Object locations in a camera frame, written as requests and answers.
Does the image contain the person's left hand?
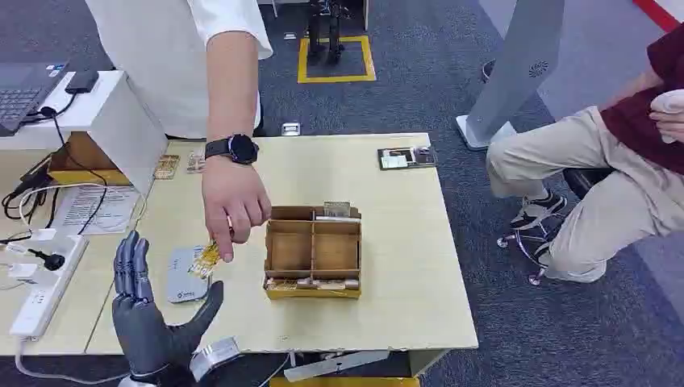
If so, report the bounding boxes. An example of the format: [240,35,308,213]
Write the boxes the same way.
[201,157,273,264]

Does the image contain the seated person's hand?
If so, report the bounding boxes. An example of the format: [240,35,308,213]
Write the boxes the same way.
[649,107,684,144]

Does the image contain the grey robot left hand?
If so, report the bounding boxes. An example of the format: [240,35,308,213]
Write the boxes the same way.
[111,230,225,382]

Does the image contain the yellow printed card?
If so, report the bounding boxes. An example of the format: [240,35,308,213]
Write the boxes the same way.
[186,240,221,281]

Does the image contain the black wristwatch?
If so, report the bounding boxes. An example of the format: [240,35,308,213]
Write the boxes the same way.
[204,133,261,165]

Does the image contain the grey flat card reader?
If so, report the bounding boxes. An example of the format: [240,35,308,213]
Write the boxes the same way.
[166,245,213,305]

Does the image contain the gold patterned card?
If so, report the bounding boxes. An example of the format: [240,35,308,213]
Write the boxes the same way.
[153,155,181,181]

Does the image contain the wooden compartment card box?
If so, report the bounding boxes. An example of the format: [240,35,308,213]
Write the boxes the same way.
[263,202,363,301]

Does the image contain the black stool with chrome base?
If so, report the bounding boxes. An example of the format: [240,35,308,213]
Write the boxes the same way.
[496,167,616,287]

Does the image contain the white power strip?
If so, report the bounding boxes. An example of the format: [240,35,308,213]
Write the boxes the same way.
[9,234,89,339]

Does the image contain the seated person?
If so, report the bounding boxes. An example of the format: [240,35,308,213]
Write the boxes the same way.
[486,23,684,285]

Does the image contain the red floor tape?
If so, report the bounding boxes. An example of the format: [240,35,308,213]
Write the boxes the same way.
[632,0,683,34]

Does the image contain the black plug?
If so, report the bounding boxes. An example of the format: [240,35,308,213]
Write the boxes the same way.
[27,248,66,272]

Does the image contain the white desk shelf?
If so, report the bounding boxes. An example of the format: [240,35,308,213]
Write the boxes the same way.
[0,70,169,197]

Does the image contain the pale card row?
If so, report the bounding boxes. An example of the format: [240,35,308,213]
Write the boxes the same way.
[297,277,361,292]

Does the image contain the white charger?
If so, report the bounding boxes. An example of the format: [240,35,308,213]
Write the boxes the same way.
[7,262,39,280]

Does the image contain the printed paper sheet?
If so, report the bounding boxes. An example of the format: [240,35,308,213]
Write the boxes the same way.
[50,185,142,236]

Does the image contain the wooden box with yellow rim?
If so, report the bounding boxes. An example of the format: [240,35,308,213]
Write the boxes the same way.
[47,131,132,187]

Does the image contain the standing person in white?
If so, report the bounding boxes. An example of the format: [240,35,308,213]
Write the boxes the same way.
[85,0,274,140]

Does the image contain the white floor stand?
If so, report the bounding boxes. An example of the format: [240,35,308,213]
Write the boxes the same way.
[455,0,567,152]

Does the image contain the black card tray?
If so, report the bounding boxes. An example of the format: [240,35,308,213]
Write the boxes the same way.
[377,145,440,172]

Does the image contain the black robot legs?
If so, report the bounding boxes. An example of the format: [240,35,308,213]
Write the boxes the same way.
[307,0,349,67]

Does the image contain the black power adapter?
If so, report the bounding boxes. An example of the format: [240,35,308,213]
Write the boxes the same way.
[65,69,101,96]

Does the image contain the yellow floor tape square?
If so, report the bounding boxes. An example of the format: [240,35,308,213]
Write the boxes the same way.
[297,35,377,85]

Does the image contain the dark laptop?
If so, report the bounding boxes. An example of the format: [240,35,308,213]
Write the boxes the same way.
[0,61,70,136]

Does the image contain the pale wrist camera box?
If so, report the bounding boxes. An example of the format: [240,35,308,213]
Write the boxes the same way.
[190,336,242,382]

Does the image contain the white power strip cable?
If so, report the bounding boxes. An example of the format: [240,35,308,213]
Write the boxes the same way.
[14,337,131,386]

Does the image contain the white cable loop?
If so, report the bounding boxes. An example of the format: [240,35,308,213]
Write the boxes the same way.
[18,182,148,234]

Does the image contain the black thin cable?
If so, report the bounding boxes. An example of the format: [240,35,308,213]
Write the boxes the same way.
[38,106,109,236]

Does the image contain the black cable bundle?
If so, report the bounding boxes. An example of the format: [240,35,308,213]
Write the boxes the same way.
[0,157,59,230]

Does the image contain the grey metal bracket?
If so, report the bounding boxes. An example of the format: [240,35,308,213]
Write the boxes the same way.
[283,350,392,384]

